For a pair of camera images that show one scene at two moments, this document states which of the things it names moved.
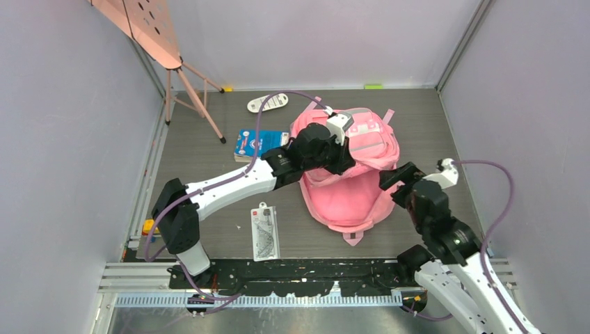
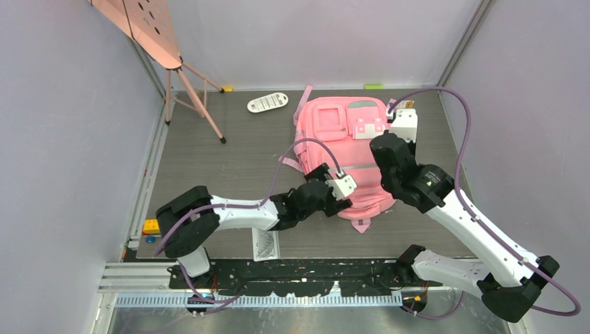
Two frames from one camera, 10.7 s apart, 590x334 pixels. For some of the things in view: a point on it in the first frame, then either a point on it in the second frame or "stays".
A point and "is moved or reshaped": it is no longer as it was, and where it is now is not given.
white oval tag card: x=273 y=101 stays
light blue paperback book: x=245 y=143 -> x=405 y=104
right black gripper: x=405 y=173 -> x=412 y=146
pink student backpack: x=355 y=201 is moved or reshaped
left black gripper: x=343 y=158 -> x=332 y=204
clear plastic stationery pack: x=265 y=236 stays
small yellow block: x=148 y=225 stays
